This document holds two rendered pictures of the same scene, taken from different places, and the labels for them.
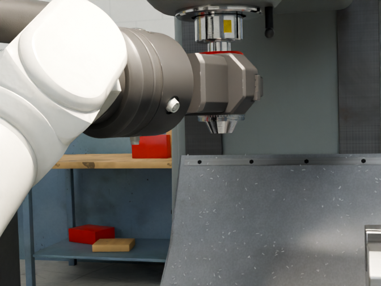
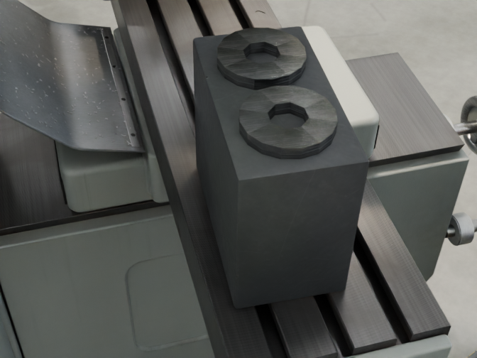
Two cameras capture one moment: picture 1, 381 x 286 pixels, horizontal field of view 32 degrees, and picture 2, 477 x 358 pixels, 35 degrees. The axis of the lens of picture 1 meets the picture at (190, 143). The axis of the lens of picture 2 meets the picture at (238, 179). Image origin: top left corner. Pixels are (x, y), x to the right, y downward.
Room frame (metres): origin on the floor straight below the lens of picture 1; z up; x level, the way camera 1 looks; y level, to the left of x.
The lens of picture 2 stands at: (1.14, 0.81, 1.62)
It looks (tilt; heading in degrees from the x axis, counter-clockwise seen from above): 44 degrees down; 237
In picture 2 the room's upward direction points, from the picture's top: 1 degrees clockwise
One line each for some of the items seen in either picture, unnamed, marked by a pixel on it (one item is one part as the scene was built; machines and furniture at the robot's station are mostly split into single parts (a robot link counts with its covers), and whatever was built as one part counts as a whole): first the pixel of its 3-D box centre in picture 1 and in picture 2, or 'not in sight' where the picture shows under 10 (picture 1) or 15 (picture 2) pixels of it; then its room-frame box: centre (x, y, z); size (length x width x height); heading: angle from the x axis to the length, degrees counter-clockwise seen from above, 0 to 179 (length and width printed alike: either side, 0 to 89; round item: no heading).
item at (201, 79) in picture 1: (165, 87); not in sight; (0.58, 0.02, 1.23); 0.13 x 0.12 x 0.10; 55
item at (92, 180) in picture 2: not in sight; (207, 104); (0.66, -0.03, 0.84); 0.50 x 0.35 x 0.12; 164
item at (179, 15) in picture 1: (218, 12); not in sight; (0.66, -0.03, 1.31); 0.09 x 0.09 x 0.01
